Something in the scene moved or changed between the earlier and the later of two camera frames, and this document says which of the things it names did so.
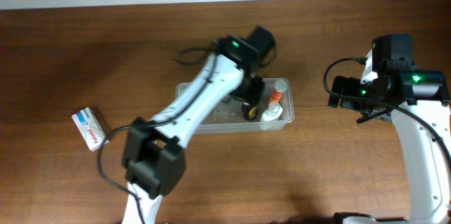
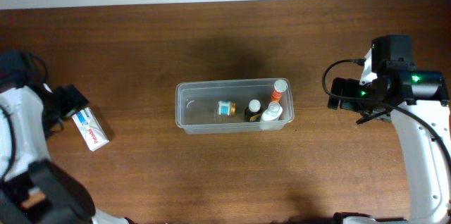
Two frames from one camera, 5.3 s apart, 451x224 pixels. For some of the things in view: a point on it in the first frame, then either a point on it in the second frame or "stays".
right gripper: (340, 91) stays
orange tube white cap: (280, 85) stays
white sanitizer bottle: (273, 113) stays
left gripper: (249, 94) -> (74, 97)
